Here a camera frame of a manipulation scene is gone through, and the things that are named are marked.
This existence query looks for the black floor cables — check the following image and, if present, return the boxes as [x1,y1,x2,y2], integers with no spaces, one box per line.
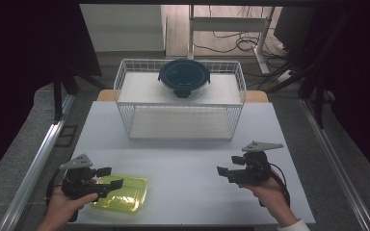
[192,5,292,56]

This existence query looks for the person's right hand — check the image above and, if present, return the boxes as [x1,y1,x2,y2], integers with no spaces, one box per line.
[243,170,301,228]

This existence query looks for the white metal desk frame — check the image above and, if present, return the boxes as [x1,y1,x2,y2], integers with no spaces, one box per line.
[187,4,277,75]

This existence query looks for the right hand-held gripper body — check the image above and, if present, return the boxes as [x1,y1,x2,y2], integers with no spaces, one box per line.
[236,140,284,187]

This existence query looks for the white power strip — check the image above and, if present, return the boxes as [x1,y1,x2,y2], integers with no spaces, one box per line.
[276,68,294,84]

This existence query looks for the person's left hand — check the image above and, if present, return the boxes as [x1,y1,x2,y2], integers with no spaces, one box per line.
[36,177,99,231]

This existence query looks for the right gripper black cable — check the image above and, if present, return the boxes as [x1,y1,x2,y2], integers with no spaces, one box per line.
[267,162,292,208]

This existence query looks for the round dark blue lidded container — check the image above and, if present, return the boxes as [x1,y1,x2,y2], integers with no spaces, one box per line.
[157,58,212,99]

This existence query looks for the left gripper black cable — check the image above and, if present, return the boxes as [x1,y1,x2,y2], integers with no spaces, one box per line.
[45,167,66,207]

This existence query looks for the black metal stand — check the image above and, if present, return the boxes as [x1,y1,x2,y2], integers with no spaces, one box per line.
[45,47,108,125]
[265,9,336,130]

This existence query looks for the wooden table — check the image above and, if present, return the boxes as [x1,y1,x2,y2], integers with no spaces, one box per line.
[95,89,270,104]

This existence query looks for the white cabinet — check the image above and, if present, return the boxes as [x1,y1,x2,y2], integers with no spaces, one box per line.
[78,3,169,53]

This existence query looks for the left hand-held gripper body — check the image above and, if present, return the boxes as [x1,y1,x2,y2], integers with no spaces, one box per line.
[59,153,104,200]

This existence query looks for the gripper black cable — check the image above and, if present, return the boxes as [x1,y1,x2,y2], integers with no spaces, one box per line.
[267,162,292,208]
[45,167,66,207]

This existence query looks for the aluminium rail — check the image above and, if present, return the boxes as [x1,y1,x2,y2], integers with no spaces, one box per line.
[299,97,370,231]
[0,93,77,231]

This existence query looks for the white wire rack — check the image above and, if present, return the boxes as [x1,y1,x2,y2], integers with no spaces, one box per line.
[113,58,248,141]

